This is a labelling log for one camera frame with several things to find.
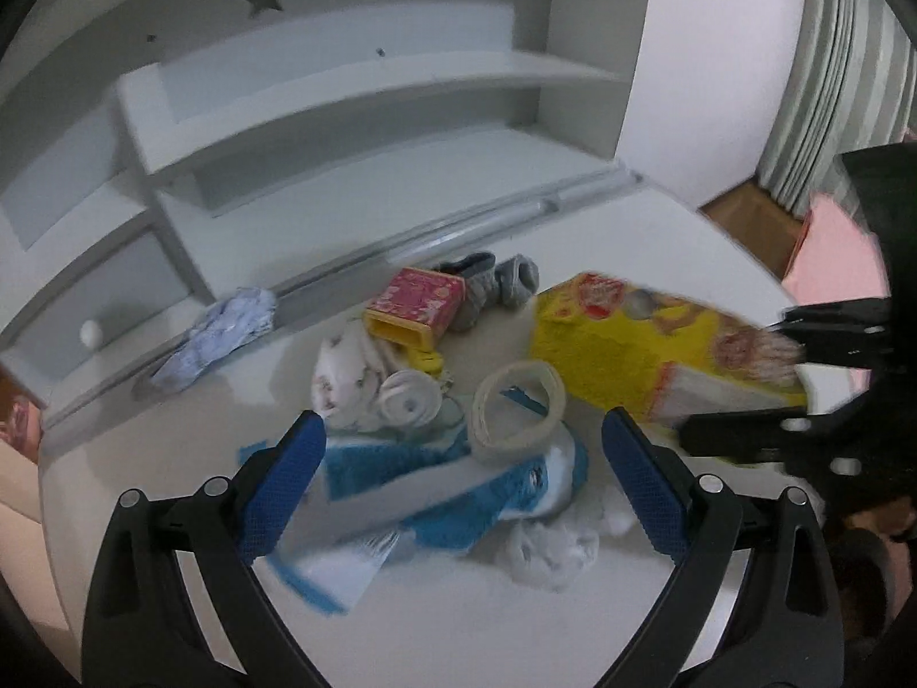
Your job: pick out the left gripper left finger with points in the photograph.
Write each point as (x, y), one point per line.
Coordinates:
(273, 480)

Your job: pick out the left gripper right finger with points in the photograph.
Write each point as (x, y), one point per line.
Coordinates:
(654, 479)

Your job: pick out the blue white plastic wrapper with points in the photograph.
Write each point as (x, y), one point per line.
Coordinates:
(374, 502)

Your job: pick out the yellow snack bag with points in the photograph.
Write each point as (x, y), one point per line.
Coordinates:
(659, 356)

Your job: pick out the white crumpled plastic wrapper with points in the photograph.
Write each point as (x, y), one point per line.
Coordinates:
(552, 554)

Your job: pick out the white patterned cloth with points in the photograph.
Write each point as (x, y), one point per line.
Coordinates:
(350, 370)

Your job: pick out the white tape roll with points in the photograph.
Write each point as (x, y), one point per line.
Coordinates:
(515, 412)

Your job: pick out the blue patterned crumpled cloth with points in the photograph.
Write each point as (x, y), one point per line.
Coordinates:
(225, 327)

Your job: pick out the pink bed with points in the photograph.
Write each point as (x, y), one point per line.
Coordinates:
(834, 259)

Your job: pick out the pink yellow small box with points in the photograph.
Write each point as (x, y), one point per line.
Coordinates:
(413, 312)

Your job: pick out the grey sock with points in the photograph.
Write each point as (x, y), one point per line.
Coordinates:
(488, 283)

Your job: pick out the grey drawer with knob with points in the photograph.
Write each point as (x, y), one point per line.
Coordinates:
(127, 288)

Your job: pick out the white grey shelf unit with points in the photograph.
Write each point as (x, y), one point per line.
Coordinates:
(303, 146)

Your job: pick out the grey striped curtain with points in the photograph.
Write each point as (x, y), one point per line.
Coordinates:
(852, 86)

